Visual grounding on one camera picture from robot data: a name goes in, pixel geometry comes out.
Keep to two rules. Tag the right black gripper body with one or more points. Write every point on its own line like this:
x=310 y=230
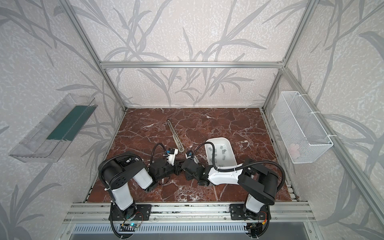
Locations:
x=191 y=168

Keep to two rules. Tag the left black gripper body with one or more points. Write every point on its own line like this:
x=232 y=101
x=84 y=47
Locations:
x=169 y=169

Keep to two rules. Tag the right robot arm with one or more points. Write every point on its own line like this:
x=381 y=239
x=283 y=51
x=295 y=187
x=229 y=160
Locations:
x=261 y=180

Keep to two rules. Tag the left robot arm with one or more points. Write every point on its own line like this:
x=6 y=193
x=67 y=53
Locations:
x=116 y=172

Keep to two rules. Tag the white plastic tray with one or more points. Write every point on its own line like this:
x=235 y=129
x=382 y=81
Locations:
x=230 y=160

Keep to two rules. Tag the green circuit board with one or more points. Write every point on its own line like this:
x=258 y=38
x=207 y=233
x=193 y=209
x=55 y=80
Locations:
x=131 y=225

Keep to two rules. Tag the pink object in basket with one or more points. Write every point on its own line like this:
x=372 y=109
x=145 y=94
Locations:
x=294 y=151

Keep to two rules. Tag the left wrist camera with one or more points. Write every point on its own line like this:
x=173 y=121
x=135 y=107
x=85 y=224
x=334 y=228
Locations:
x=170 y=155

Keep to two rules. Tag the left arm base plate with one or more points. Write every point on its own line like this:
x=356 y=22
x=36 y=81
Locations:
x=140 y=212

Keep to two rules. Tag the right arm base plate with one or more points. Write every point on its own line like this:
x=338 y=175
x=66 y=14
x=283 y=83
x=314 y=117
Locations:
x=249 y=212

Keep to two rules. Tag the white slotted cable duct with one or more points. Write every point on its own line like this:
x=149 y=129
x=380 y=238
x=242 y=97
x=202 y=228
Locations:
x=162 y=228

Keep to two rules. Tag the aluminium front rail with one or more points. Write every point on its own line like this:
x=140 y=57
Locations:
x=198 y=212

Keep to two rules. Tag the white wire mesh basket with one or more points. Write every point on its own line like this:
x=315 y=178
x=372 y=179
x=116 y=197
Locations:
x=299 y=124

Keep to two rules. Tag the clear acrylic wall shelf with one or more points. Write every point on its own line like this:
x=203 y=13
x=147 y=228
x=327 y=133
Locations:
x=47 y=142

